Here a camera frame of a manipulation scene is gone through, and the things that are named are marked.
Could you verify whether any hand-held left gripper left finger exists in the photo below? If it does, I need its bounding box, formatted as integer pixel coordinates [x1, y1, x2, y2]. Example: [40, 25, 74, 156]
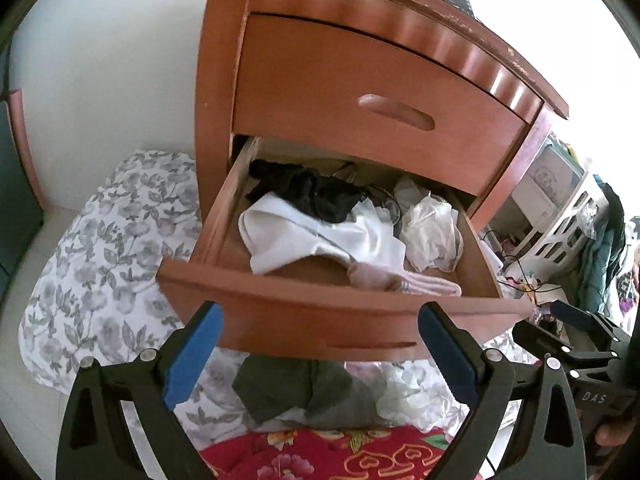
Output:
[55, 301, 224, 480]

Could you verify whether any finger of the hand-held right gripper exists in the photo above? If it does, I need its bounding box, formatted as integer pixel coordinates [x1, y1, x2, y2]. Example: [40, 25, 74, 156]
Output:
[512, 320, 576, 361]
[550, 301, 626, 356]

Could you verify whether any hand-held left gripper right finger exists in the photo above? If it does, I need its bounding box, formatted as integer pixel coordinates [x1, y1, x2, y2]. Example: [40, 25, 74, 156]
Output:
[417, 302, 588, 480]

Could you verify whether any white sheer cloth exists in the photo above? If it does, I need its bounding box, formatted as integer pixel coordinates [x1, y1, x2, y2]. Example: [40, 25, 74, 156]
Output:
[375, 365, 451, 431]
[395, 175, 463, 271]

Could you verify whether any pink sock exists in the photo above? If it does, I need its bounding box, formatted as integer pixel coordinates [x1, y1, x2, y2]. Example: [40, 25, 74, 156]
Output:
[347, 262, 463, 299]

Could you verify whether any grey green garment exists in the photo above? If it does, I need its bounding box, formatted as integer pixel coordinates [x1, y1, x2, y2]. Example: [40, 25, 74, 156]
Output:
[232, 355, 391, 428]

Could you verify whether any wooden drawer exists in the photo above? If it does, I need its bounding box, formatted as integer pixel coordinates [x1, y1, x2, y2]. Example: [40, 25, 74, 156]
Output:
[232, 12, 543, 181]
[157, 135, 536, 363]

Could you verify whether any white garment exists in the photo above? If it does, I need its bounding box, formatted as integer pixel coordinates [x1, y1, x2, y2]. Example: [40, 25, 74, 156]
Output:
[239, 195, 406, 276]

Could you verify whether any black garment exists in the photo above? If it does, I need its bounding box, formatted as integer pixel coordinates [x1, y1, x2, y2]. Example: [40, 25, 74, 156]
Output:
[247, 160, 366, 223]

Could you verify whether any person's right hand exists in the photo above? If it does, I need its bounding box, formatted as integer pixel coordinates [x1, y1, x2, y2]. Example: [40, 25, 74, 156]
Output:
[595, 422, 628, 448]

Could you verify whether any dark teal jacket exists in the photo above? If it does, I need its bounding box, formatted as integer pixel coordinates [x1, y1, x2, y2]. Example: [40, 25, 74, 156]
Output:
[577, 182, 631, 316]

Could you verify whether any grey floral bed sheet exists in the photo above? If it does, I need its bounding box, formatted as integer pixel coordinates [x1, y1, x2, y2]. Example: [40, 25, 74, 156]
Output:
[17, 150, 536, 451]

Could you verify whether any small white table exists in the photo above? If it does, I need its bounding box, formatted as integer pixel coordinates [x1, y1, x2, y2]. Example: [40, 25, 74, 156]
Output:
[487, 132, 588, 251]

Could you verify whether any red floral blanket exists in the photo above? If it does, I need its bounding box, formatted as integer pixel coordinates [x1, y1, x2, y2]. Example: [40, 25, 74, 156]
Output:
[197, 425, 456, 480]

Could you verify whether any dark cabinet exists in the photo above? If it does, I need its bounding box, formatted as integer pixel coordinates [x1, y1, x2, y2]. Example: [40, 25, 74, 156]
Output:
[0, 50, 46, 306]

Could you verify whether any pink board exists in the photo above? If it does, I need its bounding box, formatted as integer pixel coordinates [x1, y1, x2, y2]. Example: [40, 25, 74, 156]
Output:
[7, 89, 46, 211]

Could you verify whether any closed wooden drawer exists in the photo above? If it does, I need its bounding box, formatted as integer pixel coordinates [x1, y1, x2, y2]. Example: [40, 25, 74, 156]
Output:
[232, 12, 543, 181]

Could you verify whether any wooden nightstand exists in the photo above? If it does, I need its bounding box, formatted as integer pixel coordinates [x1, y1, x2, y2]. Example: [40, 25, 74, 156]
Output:
[157, 0, 571, 363]

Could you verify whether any black cable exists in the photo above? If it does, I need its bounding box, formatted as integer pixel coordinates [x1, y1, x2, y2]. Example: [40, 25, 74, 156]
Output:
[480, 230, 566, 306]

